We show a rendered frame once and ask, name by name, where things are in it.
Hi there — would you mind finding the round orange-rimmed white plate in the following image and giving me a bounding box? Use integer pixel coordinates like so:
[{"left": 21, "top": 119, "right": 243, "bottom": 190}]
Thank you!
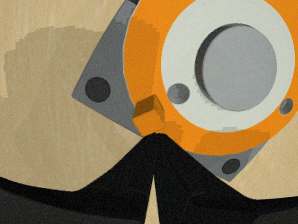
[{"left": 122, "top": 0, "right": 298, "bottom": 156}]

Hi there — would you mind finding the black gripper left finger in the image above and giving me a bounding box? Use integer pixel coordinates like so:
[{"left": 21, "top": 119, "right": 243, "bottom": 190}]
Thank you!
[{"left": 0, "top": 133, "right": 158, "bottom": 224}]

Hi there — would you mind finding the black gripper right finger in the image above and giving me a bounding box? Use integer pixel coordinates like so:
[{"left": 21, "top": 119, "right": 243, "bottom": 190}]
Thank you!
[{"left": 153, "top": 133, "right": 298, "bottom": 224}]

